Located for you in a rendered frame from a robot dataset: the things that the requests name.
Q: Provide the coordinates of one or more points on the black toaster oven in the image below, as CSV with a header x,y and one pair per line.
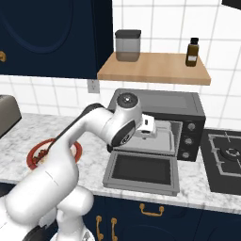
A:
x,y
175,105

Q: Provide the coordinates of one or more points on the dark blue base cupboard door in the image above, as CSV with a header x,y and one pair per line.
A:
x,y
91,213
150,232

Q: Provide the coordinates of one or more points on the dark blue wall cupboard door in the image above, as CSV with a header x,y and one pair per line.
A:
x,y
47,34

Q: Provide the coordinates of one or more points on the brown bottle with black cap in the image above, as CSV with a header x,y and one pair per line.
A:
x,y
192,53

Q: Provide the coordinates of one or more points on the grey toaster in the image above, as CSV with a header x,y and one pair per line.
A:
x,y
8,114

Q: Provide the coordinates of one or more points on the red plate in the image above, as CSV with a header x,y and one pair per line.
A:
x,y
31,157

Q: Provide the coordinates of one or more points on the grey wall socket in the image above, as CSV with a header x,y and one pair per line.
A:
x,y
93,86

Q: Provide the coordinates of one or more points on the brass cupboard knob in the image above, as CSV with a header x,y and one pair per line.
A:
x,y
2,56

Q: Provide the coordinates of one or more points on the black toaster oven knob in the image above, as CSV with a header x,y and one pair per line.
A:
x,y
185,154
188,141
190,126

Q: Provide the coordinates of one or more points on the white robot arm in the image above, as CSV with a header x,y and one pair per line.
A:
x,y
59,169

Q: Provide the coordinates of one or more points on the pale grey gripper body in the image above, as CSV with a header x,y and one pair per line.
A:
x,y
147,134

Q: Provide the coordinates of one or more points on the brown kebab skewer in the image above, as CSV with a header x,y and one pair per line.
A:
x,y
40,155

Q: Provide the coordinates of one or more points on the wooden wall shelf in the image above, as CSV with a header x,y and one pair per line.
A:
x,y
157,67

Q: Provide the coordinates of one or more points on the black hob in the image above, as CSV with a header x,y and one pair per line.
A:
x,y
224,163

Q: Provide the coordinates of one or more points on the pale baguette bread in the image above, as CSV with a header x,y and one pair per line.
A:
x,y
74,150

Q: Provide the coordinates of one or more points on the grey canister with black lid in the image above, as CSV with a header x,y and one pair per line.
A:
x,y
127,45

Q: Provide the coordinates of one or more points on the dark blue drawer front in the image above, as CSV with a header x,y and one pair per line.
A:
x,y
182,215

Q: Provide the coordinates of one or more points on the grey toaster oven door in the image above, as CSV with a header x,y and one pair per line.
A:
x,y
142,169

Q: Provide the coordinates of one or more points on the black extractor hood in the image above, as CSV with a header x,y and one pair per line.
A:
x,y
232,3

